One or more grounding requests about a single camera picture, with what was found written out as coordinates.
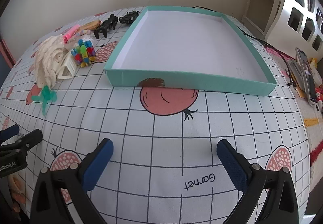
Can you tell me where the bunch of colourful clips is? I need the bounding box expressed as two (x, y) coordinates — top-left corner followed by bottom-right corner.
(71, 39), (97, 68)

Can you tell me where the green plastic toy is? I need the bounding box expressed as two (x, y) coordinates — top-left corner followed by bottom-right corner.
(31, 86), (57, 116)

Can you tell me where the black toy figure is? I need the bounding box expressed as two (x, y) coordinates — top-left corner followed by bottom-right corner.
(93, 14), (119, 39)

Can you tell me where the black cable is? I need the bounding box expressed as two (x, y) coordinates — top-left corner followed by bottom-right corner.
(193, 6), (298, 88)

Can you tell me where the pink red panel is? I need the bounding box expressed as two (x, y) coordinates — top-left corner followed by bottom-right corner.
(0, 39), (16, 68)

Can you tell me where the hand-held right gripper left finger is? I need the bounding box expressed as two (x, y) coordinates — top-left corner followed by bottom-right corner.
(30, 138), (114, 224)

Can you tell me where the white plastic claw clip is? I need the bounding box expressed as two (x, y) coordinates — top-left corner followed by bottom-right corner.
(56, 51), (77, 80)

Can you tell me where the red white figurine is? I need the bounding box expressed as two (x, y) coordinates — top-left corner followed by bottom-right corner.
(315, 87), (323, 112)

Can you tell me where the grey pouch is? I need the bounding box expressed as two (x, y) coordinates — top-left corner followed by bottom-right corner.
(286, 59), (307, 93)

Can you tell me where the pomegranate print grid sheet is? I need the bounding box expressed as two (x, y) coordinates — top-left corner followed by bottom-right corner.
(0, 7), (311, 224)

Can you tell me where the colourful crochet mat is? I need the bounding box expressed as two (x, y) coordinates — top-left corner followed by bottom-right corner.
(262, 42), (323, 171)

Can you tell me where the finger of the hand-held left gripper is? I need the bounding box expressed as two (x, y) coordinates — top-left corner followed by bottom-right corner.
(0, 128), (43, 156)
(0, 124), (20, 142)

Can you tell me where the black toy car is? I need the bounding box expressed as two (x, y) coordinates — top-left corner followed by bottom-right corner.
(119, 11), (140, 24)

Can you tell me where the orange snack packet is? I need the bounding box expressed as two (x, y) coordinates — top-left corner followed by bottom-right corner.
(78, 20), (101, 33)

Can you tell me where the smartphone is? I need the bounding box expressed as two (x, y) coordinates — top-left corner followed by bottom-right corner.
(296, 47), (318, 106)

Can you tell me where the pink long clip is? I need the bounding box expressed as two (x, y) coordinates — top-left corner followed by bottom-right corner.
(63, 25), (80, 44)

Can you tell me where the teal cardboard box tray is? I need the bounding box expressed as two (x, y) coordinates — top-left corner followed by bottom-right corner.
(104, 6), (277, 97)

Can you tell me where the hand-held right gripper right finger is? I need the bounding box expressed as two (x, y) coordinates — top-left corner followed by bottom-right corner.
(216, 139), (301, 224)

